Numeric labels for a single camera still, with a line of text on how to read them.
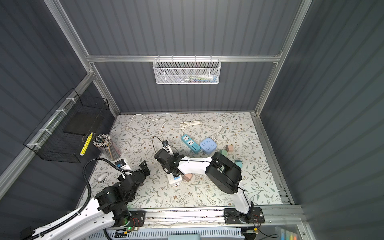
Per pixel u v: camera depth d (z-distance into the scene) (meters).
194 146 0.98
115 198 0.55
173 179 0.84
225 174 0.53
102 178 0.84
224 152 0.96
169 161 0.69
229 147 0.98
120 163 0.65
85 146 0.69
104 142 0.82
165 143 0.79
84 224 0.51
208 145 0.99
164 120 1.16
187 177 0.85
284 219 0.74
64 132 0.72
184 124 1.10
